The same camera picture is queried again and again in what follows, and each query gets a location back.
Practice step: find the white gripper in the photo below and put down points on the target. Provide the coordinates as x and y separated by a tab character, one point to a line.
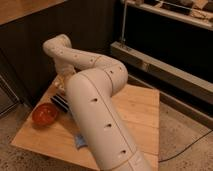
66	72

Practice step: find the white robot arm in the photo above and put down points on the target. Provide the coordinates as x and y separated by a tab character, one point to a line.
89	93

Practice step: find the red ceramic bowl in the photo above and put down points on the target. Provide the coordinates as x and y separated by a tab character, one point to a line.
45	114

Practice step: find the black striped box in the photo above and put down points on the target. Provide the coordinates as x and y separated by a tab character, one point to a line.
63	106

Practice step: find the metal shelf rack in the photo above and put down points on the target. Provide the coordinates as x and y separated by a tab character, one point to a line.
171	55

